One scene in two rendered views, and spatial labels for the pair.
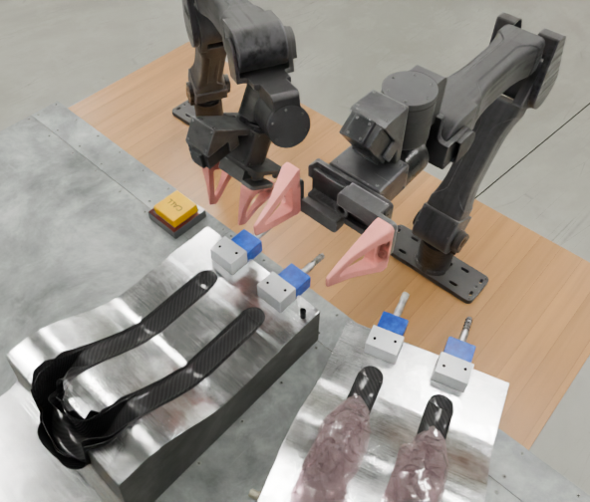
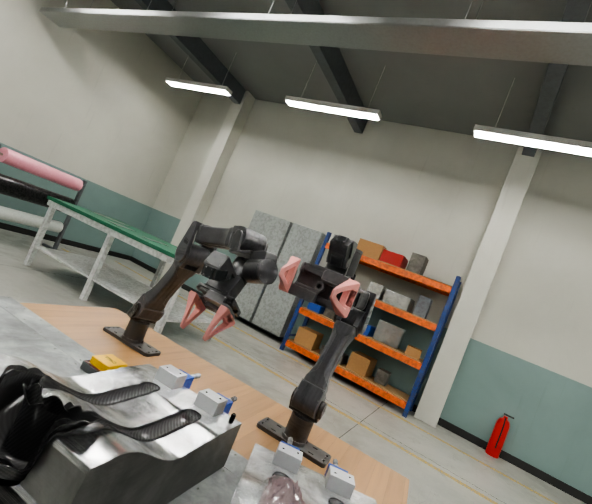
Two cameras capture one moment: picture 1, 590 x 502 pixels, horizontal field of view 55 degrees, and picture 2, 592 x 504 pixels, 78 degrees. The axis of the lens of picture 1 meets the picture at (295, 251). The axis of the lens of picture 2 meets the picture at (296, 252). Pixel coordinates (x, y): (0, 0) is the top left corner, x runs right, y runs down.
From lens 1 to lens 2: 0.54 m
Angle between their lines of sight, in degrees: 57
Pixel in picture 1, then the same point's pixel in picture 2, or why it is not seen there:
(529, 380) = not seen: outside the picture
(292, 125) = (269, 271)
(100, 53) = not seen: outside the picture
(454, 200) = (322, 377)
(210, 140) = (224, 261)
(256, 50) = (253, 238)
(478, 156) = (335, 352)
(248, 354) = (191, 433)
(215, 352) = (160, 428)
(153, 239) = not seen: hidden behind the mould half
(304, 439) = (254, 489)
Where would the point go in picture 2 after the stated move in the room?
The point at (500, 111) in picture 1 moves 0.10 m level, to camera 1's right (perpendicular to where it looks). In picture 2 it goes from (346, 328) to (375, 339)
